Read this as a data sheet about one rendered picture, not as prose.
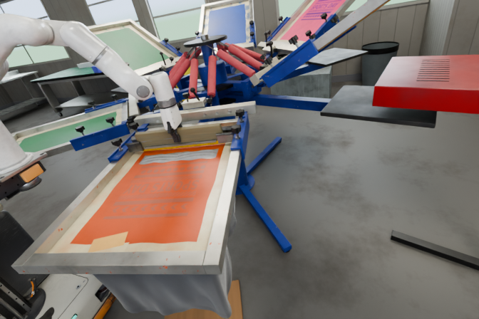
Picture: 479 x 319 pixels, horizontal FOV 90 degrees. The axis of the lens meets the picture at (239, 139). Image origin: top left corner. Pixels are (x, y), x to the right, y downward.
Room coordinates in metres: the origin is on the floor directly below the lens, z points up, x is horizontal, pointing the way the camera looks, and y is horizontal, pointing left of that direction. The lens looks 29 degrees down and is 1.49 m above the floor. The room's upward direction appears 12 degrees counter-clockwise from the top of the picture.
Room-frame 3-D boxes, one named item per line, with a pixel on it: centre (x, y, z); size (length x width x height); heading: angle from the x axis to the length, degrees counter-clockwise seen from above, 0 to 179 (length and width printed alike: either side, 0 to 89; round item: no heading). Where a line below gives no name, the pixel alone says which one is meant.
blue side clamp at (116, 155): (1.08, 0.53, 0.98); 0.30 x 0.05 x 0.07; 168
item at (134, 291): (0.50, 0.37, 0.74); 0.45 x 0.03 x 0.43; 78
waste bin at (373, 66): (3.54, -2.31, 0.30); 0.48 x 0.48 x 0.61
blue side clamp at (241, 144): (0.96, -0.01, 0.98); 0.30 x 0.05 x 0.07; 168
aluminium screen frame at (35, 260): (0.79, 0.31, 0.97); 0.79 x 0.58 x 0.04; 168
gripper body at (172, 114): (0.98, 0.27, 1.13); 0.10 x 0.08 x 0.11; 168
